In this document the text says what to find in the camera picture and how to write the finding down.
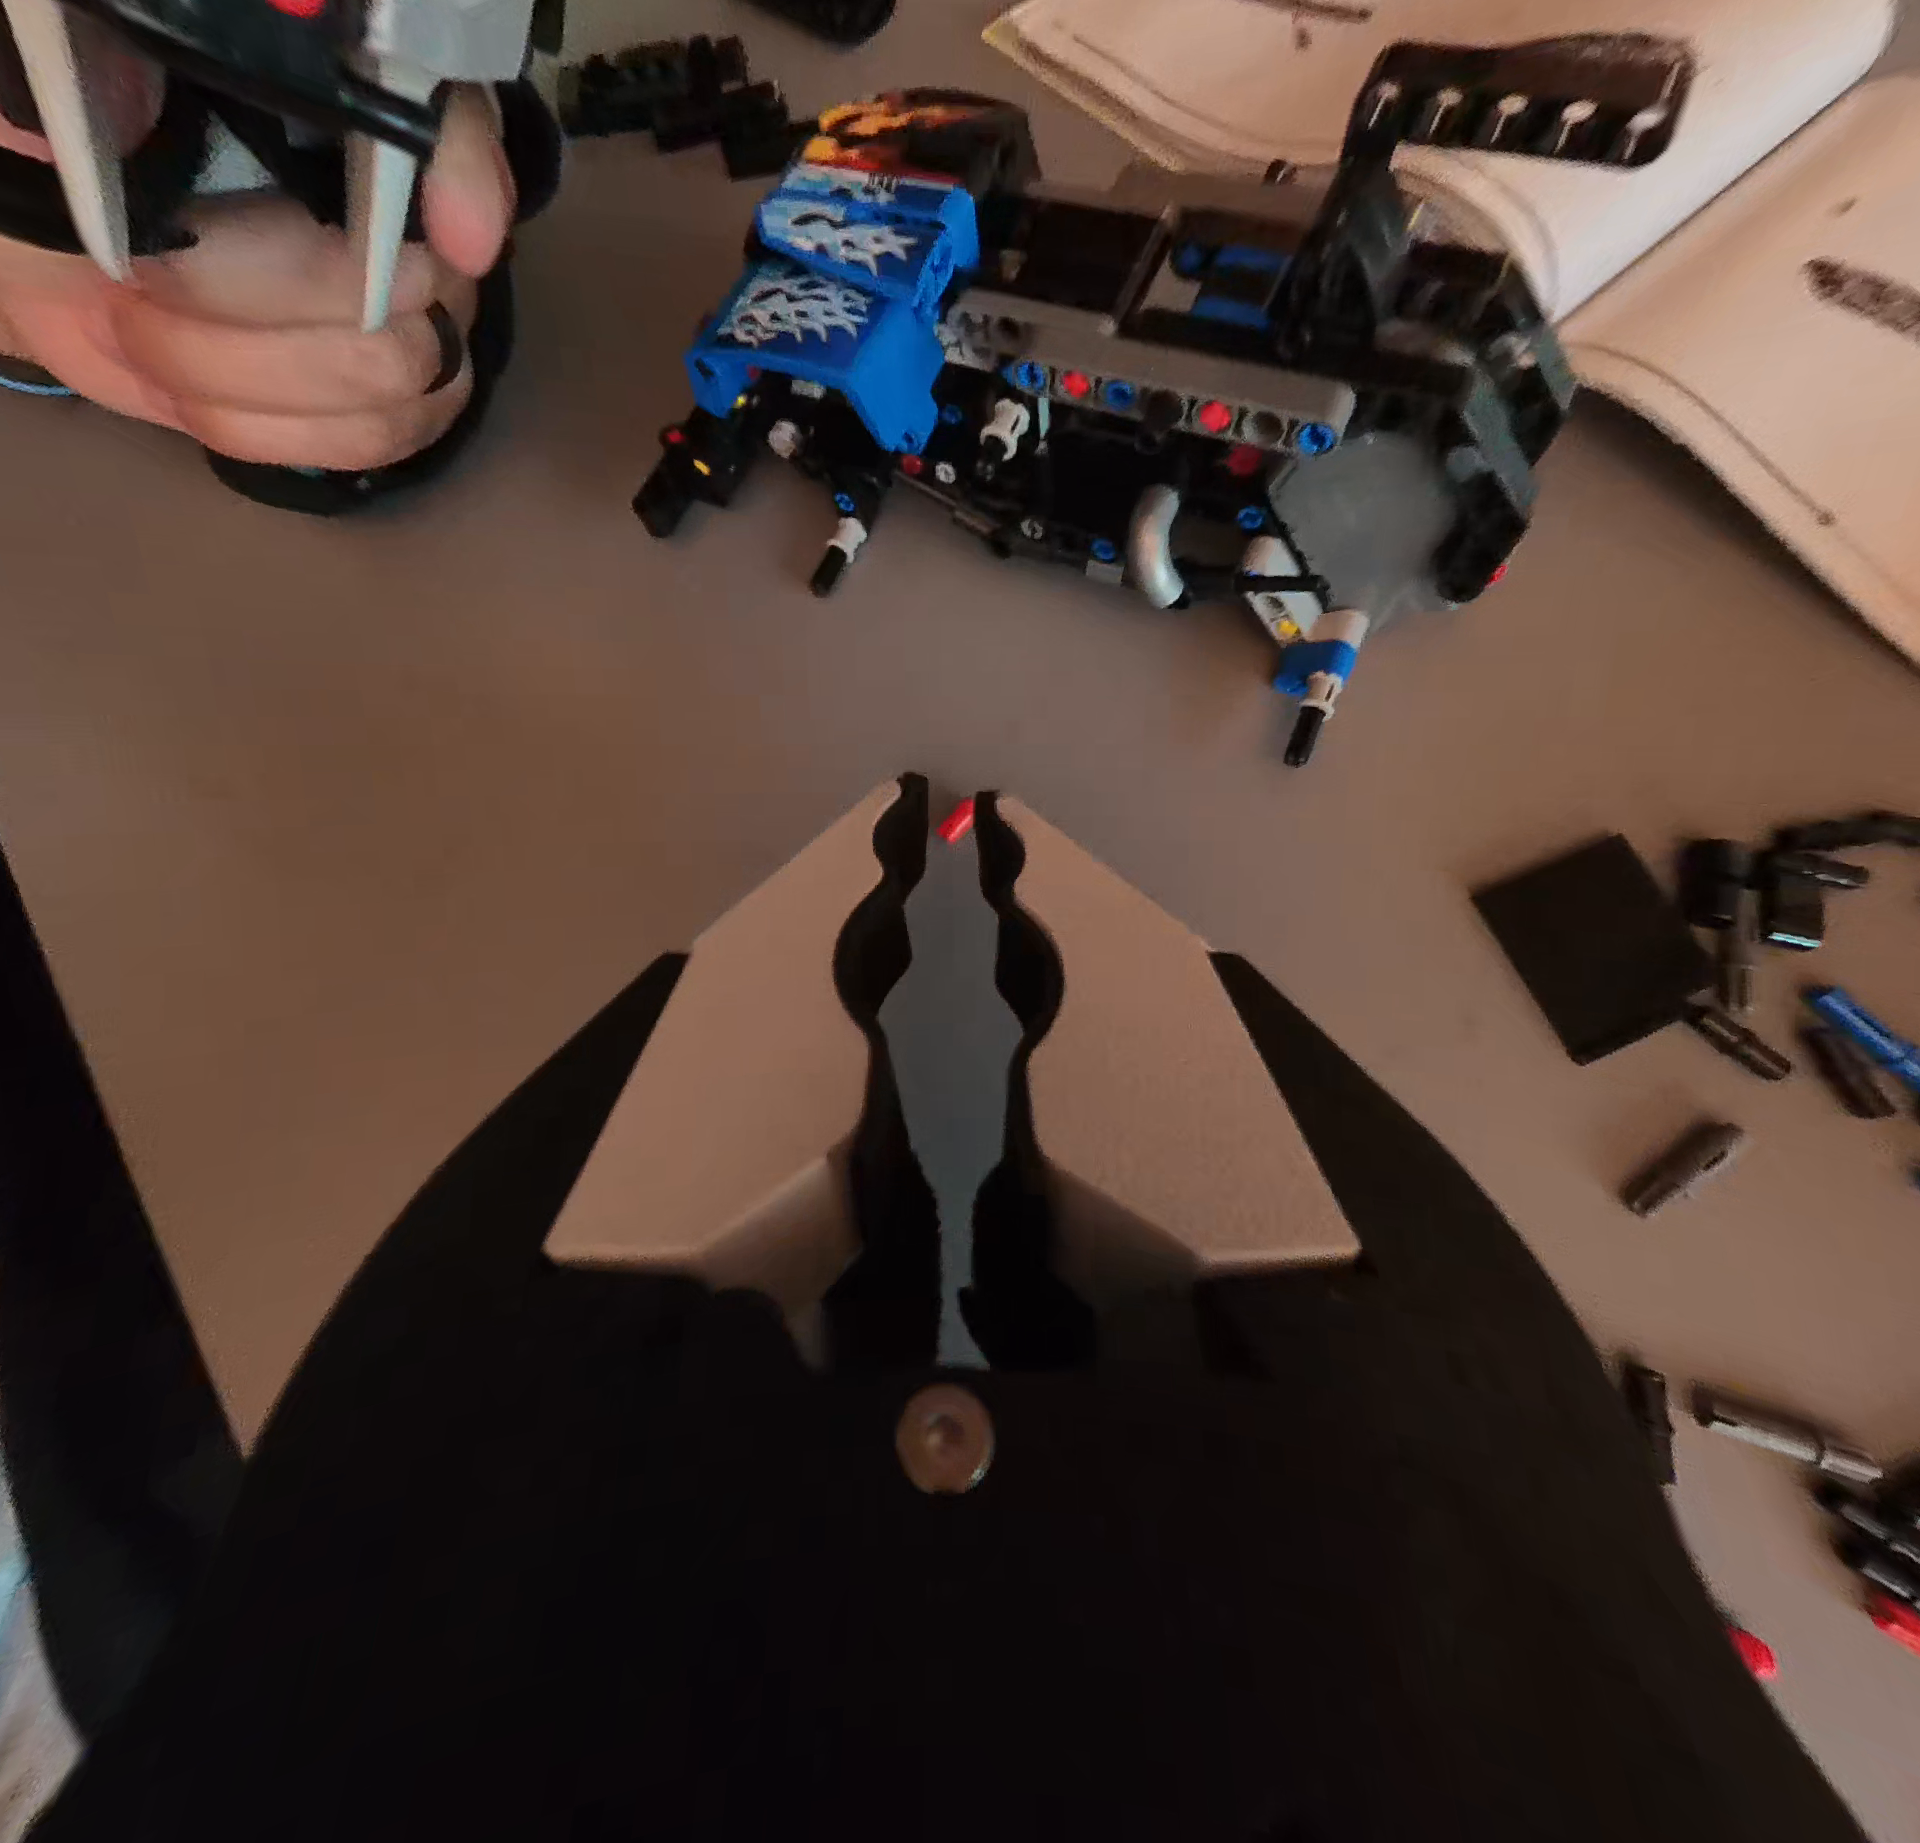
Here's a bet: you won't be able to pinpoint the black lego brick cluster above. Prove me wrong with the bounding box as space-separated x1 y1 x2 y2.
557 35 791 176

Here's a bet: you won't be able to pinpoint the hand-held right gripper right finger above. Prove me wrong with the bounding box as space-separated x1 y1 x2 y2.
975 790 1361 1369

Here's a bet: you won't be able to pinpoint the lego instruction booklet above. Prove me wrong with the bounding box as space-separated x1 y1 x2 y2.
982 0 1920 664

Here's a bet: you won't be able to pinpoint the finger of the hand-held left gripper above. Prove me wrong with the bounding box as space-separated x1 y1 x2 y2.
0 0 136 280
345 0 541 333

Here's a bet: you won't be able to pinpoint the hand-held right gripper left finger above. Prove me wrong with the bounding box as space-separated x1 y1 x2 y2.
541 778 929 1371

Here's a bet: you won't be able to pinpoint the blue black lego truck model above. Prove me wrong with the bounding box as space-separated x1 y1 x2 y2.
633 41 1693 768

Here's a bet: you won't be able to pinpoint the person's left hand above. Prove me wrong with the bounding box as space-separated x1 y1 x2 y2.
0 81 522 475

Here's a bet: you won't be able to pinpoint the scattered small lego pieces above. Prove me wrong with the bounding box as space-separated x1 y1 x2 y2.
1618 809 1920 1685

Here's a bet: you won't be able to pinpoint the black square lego plate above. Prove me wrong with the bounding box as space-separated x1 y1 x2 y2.
1471 834 1716 1068

